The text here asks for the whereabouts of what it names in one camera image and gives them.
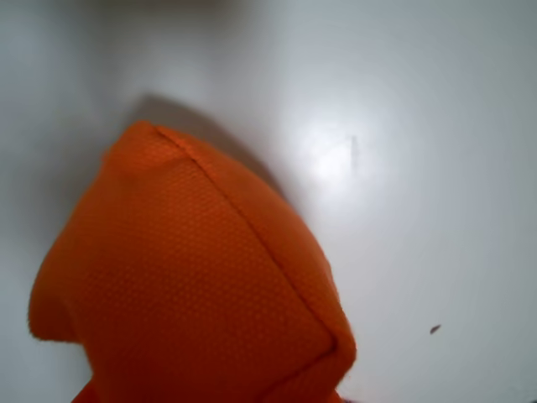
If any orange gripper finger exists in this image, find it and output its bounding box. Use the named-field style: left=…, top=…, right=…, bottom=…
left=69, top=379, right=100, bottom=403

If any orange bean bag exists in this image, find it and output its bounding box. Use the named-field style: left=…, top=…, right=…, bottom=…
left=27, top=119, right=358, bottom=403

